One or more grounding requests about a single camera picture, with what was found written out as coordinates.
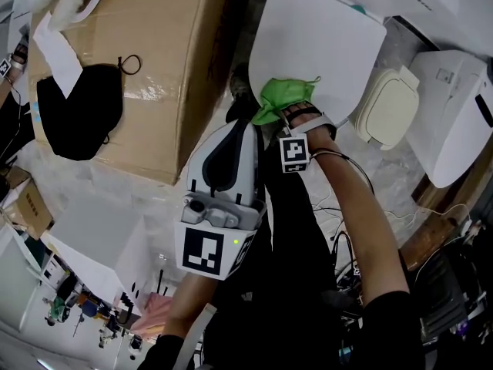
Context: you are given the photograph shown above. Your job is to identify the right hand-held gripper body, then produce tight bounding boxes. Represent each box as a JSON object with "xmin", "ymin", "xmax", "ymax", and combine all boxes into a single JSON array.
[{"xmin": 278, "ymin": 123, "xmax": 312, "ymax": 174}]

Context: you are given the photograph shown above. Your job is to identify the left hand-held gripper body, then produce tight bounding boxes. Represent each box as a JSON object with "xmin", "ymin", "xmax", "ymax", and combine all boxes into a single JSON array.
[{"xmin": 174, "ymin": 190, "xmax": 268, "ymax": 281}]

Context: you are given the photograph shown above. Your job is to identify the green cloth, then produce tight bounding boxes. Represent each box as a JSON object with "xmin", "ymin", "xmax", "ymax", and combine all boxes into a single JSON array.
[{"xmin": 250, "ymin": 76, "xmax": 322, "ymax": 126}]

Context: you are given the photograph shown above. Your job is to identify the white toilet lid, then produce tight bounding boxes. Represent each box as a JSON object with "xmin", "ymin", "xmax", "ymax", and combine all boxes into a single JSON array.
[{"xmin": 248, "ymin": 0, "xmax": 387, "ymax": 129}]

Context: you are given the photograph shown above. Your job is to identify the person's left forearm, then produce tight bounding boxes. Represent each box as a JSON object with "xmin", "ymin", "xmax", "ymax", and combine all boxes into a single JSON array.
[{"xmin": 163, "ymin": 274, "xmax": 223, "ymax": 341}]

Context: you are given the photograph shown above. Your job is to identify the person's right forearm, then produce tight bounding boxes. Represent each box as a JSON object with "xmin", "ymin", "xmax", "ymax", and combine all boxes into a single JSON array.
[{"xmin": 307, "ymin": 127, "xmax": 410, "ymax": 308}]

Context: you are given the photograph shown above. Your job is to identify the cream toilet seat lid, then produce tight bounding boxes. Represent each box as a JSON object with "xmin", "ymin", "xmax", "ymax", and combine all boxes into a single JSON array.
[{"xmin": 354, "ymin": 66, "xmax": 421, "ymax": 152}]

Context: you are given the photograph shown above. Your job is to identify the white smart toilet black panel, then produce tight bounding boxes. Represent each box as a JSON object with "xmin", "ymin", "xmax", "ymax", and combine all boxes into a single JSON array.
[{"xmin": 406, "ymin": 49, "xmax": 493, "ymax": 190}]

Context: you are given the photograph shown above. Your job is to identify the person's right hand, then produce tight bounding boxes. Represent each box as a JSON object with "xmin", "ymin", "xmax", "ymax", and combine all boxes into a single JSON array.
[{"xmin": 283, "ymin": 100, "xmax": 338, "ymax": 143}]

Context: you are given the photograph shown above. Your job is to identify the person's grey shoe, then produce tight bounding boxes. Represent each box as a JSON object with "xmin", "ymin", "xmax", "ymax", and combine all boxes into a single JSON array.
[{"xmin": 230, "ymin": 63, "xmax": 263, "ymax": 107}]

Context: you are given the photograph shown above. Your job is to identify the person's black clothed body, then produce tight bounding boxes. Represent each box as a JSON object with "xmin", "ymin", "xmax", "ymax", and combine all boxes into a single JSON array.
[{"xmin": 136, "ymin": 98, "xmax": 424, "ymax": 370}]

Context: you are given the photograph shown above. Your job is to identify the white flat panel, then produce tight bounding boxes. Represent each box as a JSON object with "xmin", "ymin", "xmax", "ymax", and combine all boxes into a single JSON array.
[{"xmin": 40, "ymin": 198, "xmax": 186, "ymax": 315}]

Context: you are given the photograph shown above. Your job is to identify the large cardboard box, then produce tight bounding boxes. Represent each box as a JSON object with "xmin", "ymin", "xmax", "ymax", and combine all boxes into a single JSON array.
[{"xmin": 29, "ymin": 0, "xmax": 247, "ymax": 187}]

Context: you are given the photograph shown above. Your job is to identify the small cardboard box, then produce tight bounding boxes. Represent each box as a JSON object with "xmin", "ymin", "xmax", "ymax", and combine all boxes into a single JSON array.
[{"xmin": 2, "ymin": 166, "xmax": 55, "ymax": 241}]

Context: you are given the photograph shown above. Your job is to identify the white paper sheet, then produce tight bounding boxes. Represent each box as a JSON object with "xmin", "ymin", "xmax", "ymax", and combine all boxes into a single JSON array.
[{"xmin": 32, "ymin": 12, "xmax": 84, "ymax": 99}]

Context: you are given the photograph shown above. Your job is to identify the grey shoulder strap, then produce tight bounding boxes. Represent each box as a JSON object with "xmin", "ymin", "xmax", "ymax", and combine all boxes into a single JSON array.
[{"xmin": 176, "ymin": 302, "xmax": 219, "ymax": 370}]

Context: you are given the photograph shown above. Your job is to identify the black drawstring bag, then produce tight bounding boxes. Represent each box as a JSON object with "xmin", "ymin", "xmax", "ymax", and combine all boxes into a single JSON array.
[{"xmin": 36, "ymin": 54, "xmax": 142, "ymax": 162}]

